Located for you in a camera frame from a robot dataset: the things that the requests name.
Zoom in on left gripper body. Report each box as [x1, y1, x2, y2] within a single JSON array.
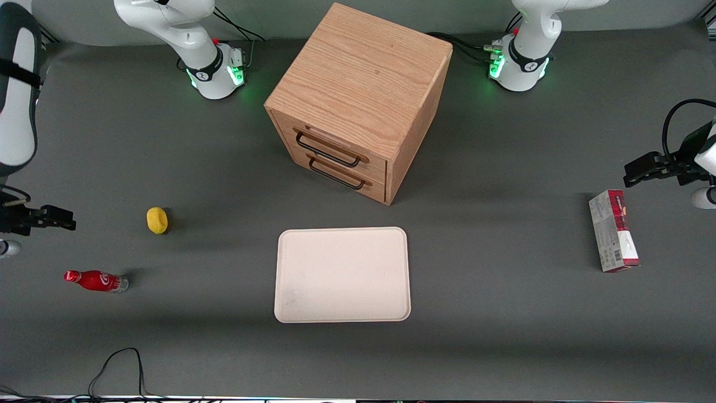
[[669, 120, 716, 189]]

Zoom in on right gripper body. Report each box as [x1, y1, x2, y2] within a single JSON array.
[[0, 203, 41, 236]]

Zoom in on red coke bottle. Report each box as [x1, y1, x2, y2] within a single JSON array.
[[63, 270, 130, 293]]

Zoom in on beige plastic tray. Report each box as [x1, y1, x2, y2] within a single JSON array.
[[274, 226, 412, 324]]

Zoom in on grey and red carton box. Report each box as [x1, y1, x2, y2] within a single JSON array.
[[588, 189, 641, 273]]

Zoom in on yellow sponge ball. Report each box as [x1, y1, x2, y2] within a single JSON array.
[[147, 207, 169, 235]]

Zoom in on large wooden drawer front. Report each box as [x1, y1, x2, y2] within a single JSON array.
[[271, 110, 389, 182]]

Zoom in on small wooden drawer front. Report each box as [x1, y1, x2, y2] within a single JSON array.
[[291, 150, 388, 204]]

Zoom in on wooden drawer cabinet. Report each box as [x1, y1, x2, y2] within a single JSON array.
[[264, 2, 454, 206]]

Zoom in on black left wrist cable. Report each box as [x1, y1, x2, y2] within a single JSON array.
[[662, 99, 716, 164]]

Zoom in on black looped table cable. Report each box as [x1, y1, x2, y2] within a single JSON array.
[[88, 348, 168, 401]]

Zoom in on black left arm base cables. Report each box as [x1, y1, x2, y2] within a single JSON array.
[[427, 11, 524, 63]]

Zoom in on black arm base cables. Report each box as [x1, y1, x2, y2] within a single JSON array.
[[427, 11, 524, 63], [213, 6, 267, 71]]

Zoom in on black right arm base cables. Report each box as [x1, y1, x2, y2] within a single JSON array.
[[213, 6, 267, 71]]

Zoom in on long black drawer handle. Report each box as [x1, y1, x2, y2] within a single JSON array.
[[294, 129, 364, 168]]

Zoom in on short black drawer handle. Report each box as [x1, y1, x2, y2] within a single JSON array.
[[307, 154, 368, 191]]

